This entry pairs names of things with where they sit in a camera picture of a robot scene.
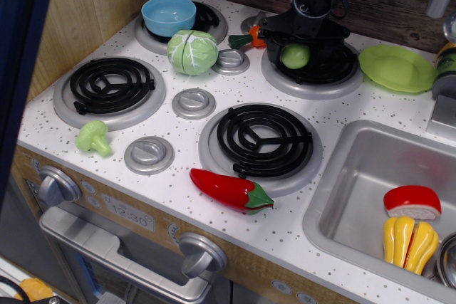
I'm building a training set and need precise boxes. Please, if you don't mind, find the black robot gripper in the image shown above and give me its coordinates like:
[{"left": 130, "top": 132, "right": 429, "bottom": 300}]
[{"left": 258, "top": 0, "right": 350, "bottom": 72}]

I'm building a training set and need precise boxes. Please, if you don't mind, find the green toy pear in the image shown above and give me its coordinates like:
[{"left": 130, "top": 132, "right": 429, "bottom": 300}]
[{"left": 280, "top": 43, "right": 311, "bottom": 70}]

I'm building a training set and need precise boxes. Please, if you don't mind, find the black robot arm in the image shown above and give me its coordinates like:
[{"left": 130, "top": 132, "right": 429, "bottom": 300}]
[{"left": 259, "top": 0, "right": 350, "bottom": 65}]

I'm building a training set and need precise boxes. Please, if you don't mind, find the light blue bowl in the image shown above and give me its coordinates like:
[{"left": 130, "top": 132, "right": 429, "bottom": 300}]
[{"left": 141, "top": 0, "right": 197, "bottom": 37}]

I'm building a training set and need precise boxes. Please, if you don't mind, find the black back right burner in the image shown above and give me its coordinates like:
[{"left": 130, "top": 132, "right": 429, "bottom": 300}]
[{"left": 261, "top": 43, "right": 363, "bottom": 100}]

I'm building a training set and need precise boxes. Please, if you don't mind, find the silver stovetop knob rear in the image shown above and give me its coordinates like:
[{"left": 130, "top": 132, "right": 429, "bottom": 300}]
[{"left": 240, "top": 11, "right": 267, "bottom": 34}]

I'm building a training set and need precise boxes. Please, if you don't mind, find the silver stovetop knob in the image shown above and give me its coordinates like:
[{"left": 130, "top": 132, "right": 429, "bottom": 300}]
[
  {"left": 212, "top": 49, "right": 250, "bottom": 75},
  {"left": 124, "top": 136, "right": 175, "bottom": 175},
  {"left": 172, "top": 88, "right": 217, "bottom": 120},
  {"left": 240, "top": 11, "right": 267, "bottom": 34}
]

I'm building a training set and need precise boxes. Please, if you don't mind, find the orange toy carrot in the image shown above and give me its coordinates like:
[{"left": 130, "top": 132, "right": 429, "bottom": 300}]
[{"left": 228, "top": 25, "right": 267, "bottom": 49}]

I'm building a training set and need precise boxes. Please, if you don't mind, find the silver stovetop knob back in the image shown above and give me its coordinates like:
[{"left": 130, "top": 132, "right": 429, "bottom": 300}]
[{"left": 212, "top": 49, "right": 250, "bottom": 75}]

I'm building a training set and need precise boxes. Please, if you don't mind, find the black front right burner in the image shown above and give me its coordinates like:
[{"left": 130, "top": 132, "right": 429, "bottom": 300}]
[{"left": 198, "top": 103, "right": 323, "bottom": 198}]

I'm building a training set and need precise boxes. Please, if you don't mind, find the light green plate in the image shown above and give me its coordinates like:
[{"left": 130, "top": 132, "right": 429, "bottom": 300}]
[{"left": 358, "top": 44, "right": 435, "bottom": 93}]

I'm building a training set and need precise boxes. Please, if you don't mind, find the green toy cabbage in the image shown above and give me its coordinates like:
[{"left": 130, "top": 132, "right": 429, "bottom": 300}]
[{"left": 167, "top": 30, "right": 218, "bottom": 75}]

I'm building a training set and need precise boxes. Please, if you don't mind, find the silver stovetop knob middle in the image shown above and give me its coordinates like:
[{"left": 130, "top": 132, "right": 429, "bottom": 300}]
[{"left": 172, "top": 88, "right": 217, "bottom": 120}]

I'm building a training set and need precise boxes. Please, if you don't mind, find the silver sink basin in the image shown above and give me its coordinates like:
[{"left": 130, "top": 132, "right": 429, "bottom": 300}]
[{"left": 303, "top": 120, "right": 455, "bottom": 303}]

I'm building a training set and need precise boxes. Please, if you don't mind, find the yellow green can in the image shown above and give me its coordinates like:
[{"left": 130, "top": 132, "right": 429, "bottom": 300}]
[{"left": 432, "top": 43, "right": 455, "bottom": 100}]

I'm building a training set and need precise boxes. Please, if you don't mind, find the red toy chili pepper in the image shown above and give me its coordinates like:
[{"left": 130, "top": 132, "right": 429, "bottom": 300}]
[{"left": 190, "top": 169, "right": 274, "bottom": 215}]

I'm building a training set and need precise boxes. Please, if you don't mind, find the black front left burner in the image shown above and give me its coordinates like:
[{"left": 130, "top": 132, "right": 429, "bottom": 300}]
[{"left": 53, "top": 57, "right": 166, "bottom": 131}]

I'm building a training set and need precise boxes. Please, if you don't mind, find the silver stovetop knob front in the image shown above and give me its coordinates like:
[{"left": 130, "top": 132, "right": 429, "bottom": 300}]
[{"left": 124, "top": 136, "right": 175, "bottom": 175}]

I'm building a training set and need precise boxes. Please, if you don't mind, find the red toy cheese wedge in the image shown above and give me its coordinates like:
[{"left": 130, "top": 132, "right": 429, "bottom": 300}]
[{"left": 383, "top": 185, "right": 442, "bottom": 220}]

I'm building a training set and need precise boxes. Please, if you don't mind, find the green toy broccoli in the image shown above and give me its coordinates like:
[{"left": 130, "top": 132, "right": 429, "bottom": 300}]
[{"left": 76, "top": 120, "right": 112, "bottom": 157}]

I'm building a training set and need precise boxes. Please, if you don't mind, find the silver oven knob right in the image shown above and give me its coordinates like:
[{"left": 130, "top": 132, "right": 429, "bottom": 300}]
[{"left": 179, "top": 232, "right": 228, "bottom": 278}]

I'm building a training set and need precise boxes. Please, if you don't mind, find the silver oven knob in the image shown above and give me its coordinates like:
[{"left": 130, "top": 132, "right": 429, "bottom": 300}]
[
  {"left": 38, "top": 165, "right": 82, "bottom": 207},
  {"left": 179, "top": 232, "right": 228, "bottom": 278}
]

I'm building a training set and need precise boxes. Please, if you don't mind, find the silver pot in sink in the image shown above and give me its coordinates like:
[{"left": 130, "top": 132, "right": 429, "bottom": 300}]
[{"left": 436, "top": 232, "right": 455, "bottom": 289}]

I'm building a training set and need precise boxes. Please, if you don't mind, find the silver oven knob left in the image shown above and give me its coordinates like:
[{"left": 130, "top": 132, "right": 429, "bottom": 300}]
[{"left": 38, "top": 165, "right": 82, "bottom": 207}]

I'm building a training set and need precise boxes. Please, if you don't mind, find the orange object bottom left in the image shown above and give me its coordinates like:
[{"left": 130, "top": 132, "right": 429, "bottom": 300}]
[{"left": 19, "top": 278, "right": 54, "bottom": 302}]

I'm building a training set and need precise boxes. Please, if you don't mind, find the silver oven door handle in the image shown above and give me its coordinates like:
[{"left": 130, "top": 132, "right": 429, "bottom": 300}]
[{"left": 40, "top": 207, "right": 212, "bottom": 303}]

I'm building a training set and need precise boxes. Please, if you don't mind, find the black cable bottom left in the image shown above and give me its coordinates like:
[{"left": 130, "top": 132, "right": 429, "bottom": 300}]
[{"left": 0, "top": 275, "right": 31, "bottom": 304}]

